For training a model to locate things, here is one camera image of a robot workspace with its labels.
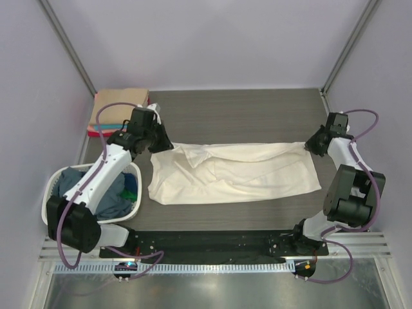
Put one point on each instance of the folded red t shirt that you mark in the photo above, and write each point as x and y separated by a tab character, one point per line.
119	113

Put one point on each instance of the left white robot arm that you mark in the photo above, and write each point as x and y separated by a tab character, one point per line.
71	219

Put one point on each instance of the aluminium corner post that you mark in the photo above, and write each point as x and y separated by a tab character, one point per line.
355	35
63	38

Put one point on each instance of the blue garment in basket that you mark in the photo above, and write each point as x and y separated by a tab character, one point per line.
130	182

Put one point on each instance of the white plastic laundry basket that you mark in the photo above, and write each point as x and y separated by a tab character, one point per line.
132	168

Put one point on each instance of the cream white t shirt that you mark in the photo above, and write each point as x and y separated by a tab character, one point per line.
192	174

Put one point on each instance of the slotted white cable duct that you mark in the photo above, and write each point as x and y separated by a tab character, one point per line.
127	267

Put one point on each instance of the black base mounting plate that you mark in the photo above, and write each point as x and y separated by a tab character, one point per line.
271	243

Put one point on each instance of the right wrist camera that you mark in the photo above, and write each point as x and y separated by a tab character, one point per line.
336	124

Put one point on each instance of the grey blue shirt in basket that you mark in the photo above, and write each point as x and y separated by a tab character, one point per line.
111	205

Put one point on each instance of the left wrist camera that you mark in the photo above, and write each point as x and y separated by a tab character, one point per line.
144	117

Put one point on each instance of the right aluminium corner post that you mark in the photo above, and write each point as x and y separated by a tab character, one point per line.
355	35

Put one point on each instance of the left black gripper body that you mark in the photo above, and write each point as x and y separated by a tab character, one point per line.
159	138

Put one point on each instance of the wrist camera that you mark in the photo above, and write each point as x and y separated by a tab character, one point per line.
144	117
336	124

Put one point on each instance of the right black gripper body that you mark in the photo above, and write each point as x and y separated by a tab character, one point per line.
315	143

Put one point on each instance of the folded teal t shirt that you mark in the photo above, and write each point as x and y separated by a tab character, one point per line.
106	127

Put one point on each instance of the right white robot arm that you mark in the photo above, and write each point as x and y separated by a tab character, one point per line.
353	198

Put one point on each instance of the left aluminium corner post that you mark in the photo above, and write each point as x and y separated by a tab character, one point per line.
63	38

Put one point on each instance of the green garment in basket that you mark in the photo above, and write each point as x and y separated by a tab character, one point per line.
128	195

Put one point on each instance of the aluminium rail beam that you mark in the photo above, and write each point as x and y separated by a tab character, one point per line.
361	245

